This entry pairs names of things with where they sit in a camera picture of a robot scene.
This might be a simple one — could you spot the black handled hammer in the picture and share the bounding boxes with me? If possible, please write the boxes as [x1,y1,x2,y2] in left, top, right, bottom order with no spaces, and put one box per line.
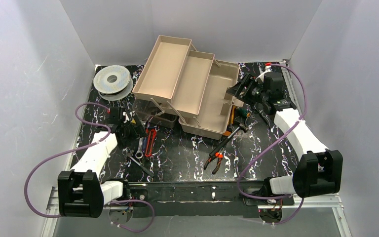
[209,122,249,158]

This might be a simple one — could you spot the green handled screwdriver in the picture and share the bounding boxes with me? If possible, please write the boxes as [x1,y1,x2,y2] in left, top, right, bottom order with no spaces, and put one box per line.
[236,108,251,118]

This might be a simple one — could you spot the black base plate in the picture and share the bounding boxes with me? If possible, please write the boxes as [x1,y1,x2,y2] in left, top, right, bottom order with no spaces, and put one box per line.
[127,181,294,218]

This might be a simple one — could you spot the steel combination wrench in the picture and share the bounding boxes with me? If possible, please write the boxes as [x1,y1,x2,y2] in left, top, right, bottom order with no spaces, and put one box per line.
[135,137,144,159]

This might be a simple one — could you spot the aluminium frame rail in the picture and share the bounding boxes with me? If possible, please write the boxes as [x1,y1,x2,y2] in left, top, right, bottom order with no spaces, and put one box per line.
[40,187,352,237]

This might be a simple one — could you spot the red utility knife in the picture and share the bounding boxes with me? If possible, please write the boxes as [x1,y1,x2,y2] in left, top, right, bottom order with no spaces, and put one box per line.
[145,129,157,159]

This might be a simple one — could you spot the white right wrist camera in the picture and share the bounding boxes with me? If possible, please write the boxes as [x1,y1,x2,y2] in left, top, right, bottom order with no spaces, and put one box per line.
[255,63,272,82]

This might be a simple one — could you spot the beige plastic tool box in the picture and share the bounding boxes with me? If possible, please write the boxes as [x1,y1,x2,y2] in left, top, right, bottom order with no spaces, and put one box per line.
[132,35,240,140]

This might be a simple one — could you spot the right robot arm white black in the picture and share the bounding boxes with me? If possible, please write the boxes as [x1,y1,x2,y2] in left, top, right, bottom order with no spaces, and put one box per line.
[227,72,343,200]

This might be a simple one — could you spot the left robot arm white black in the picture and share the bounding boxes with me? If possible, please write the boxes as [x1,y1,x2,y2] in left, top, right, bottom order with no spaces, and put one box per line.
[57,107,146,218]

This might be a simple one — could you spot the orange yellow utility knife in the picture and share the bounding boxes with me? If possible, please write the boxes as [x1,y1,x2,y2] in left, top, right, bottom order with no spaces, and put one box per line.
[228,106,236,126]

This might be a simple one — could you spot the white filament spool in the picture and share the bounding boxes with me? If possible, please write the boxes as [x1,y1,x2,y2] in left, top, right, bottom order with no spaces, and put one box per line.
[93,65,134,101]

